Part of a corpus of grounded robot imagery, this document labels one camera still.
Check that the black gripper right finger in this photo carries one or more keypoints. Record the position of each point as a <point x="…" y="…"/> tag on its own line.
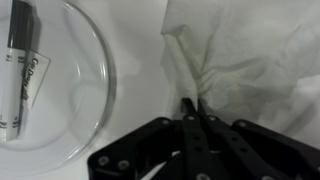
<point x="253" y="150"/>

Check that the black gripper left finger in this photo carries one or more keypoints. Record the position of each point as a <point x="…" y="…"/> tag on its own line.
<point x="196" y="146"/>

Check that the clear glass round plate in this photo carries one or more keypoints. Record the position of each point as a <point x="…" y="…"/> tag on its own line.
<point x="76" y="86"/>

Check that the white printed label card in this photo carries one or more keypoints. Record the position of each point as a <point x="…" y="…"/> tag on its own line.
<point x="35" y="78"/>

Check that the black white marker pen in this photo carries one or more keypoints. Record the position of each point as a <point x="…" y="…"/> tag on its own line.
<point x="13" y="76"/>

